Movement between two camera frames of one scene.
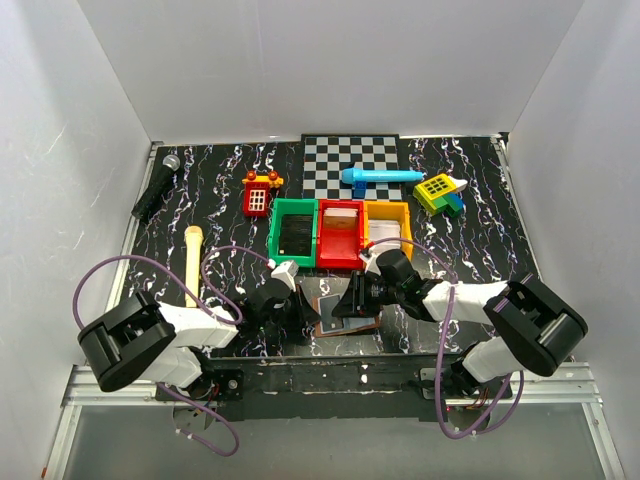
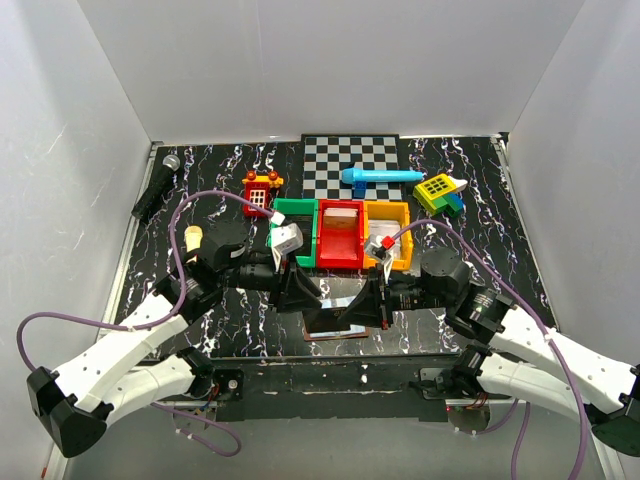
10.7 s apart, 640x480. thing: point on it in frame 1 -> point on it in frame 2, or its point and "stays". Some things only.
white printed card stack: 382,229 stays
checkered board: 326,156 stays
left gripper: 305,316 -> 293,297
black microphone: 151,200 stays
